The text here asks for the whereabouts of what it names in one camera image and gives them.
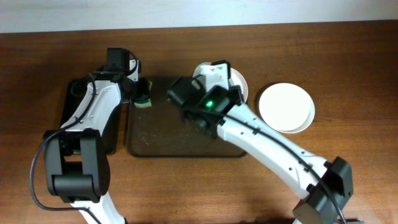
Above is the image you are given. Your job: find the black rectangular tray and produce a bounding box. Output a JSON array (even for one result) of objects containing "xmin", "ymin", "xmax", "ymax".
[{"xmin": 60, "ymin": 80, "xmax": 121, "ymax": 154}]

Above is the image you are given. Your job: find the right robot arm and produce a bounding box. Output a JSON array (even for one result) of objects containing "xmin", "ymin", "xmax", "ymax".
[{"xmin": 167, "ymin": 60, "xmax": 354, "ymax": 224}]

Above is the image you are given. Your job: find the white plate top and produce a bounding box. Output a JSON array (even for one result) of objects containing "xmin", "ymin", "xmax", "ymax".
[{"xmin": 192, "ymin": 60, "xmax": 249, "ymax": 102}]

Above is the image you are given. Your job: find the brown plastic serving tray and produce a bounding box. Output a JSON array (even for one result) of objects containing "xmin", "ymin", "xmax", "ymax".
[{"xmin": 126, "ymin": 77, "xmax": 246, "ymax": 158}]

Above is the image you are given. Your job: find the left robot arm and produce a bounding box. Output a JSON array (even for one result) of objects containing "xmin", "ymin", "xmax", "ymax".
[{"xmin": 29, "ymin": 48, "xmax": 141, "ymax": 223}]

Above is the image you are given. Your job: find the white plate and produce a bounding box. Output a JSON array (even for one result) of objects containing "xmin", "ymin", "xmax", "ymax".
[
  {"xmin": 192, "ymin": 60, "xmax": 249, "ymax": 102},
  {"xmin": 258, "ymin": 83, "xmax": 315, "ymax": 134}
]

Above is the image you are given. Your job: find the green yellow sponge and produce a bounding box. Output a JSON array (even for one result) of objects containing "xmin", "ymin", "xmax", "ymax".
[{"xmin": 134, "ymin": 78, "xmax": 152, "ymax": 108}]

